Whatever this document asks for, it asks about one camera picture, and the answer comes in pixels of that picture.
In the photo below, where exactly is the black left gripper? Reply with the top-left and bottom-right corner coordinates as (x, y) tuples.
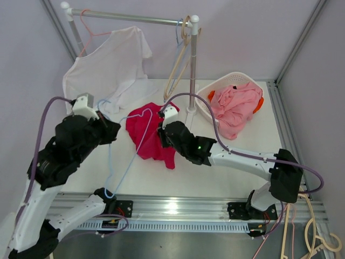
(75, 110), (121, 163)

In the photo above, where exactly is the magenta t shirt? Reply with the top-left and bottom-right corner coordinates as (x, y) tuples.
(126, 103), (176, 169)

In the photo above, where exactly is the pink t shirt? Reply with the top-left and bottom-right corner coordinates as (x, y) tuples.
(210, 83), (262, 140)

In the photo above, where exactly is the beige plastic hanger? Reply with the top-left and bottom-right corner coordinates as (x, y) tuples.
(163, 15), (201, 103)

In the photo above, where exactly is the blue plastic hanger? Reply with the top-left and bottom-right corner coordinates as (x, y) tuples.
(163, 16), (190, 103)

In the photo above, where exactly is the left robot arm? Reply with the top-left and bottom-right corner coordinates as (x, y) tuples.
(9, 115), (121, 258)

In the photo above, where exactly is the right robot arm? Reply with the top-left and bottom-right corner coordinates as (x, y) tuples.
(157, 121), (303, 221)

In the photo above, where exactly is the white rack base foot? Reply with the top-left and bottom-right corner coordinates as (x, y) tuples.
(185, 107), (197, 130)

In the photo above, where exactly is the pale pink tank top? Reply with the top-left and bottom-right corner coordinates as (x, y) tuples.
(63, 26), (158, 113)

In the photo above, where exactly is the silver rack upright pole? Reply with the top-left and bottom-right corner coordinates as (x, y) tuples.
(187, 15), (199, 113)

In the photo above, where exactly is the beige hangers pile right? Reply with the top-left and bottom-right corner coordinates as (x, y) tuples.
(280, 186), (343, 259)

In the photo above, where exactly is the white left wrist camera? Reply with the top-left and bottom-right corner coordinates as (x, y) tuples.
(72, 93), (99, 120)

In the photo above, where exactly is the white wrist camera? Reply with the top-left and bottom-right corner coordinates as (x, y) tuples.
(72, 93), (99, 120)
(158, 105), (178, 129)

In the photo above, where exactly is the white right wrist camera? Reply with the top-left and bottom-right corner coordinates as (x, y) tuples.
(158, 105), (178, 129)

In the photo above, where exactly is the aluminium mounting rail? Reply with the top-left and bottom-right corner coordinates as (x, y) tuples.
(48, 193), (329, 223)

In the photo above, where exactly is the white slotted cable duct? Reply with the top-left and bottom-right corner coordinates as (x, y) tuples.
(77, 219), (250, 233)

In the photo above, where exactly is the pink wire hanger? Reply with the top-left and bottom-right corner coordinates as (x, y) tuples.
(78, 9), (111, 58)

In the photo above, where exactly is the silver clothes rack rail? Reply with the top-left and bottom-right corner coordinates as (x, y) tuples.
(71, 8), (192, 28)

